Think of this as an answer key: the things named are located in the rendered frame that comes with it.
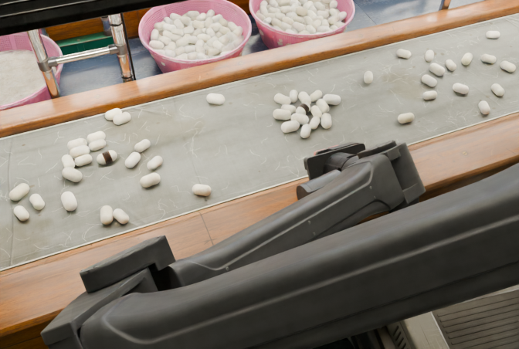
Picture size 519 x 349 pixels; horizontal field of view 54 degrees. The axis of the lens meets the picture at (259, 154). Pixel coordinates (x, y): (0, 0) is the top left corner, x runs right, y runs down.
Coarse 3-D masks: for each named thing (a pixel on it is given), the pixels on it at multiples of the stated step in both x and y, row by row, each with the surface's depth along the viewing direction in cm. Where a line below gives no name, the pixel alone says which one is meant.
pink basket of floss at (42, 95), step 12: (0, 36) 118; (12, 36) 118; (24, 36) 118; (0, 48) 119; (12, 48) 119; (24, 48) 119; (48, 48) 117; (60, 72) 109; (36, 96) 104; (48, 96) 109; (0, 108) 101
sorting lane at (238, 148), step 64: (320, 64) 117; (384, 64) 118; (64, 128) 102; (128, 128) 102; (192, 128) 102; (256, 128) 103; (320, 128) 104; (384, 128) 104; (448, 128) 105; (0, 192) 91; (128, 192) 91; (192, 192) 92; (256, 192) 92; (0, 256) 82
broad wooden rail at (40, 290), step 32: (480, 128) 101; (512, 128) 102; (416, 160) 95; (448, 160) 95; (480, 160) 96; (512, 160) 96; (288, 192) 89; (160, 224) 86; (192, 224) 84; (224, 224) 85; (64, 256) 80; (96, 256) 80; (0, 288) 76; (32, 288) 76; (64, 288) 76; (0, 320) 73; (32, 320) 73
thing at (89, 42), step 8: (104, 16) 122; (104, 24) 124; (40, 32) 119; (104, 32) 126; (64, 40) 125; (72, 40) 125; (80, 40) 125; (88, 40) 125; (96, 40) 125; (104, 40) 127; (112, 40) 127; (64, 48) 124; (72, 48) 125; (80, 48) 125; (88, 48) 126; (96, 48) 127
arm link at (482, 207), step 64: (448, 192) 29; (512, 192) 24; (320, 256) 26; (384, 256) 25; (448, 256) 24; (512, 256) 24; (64, 320) 30; (128, 320) 29; (192, 320) 28; (256, 320) 27; (320, 320) 26; (384, 320) 26
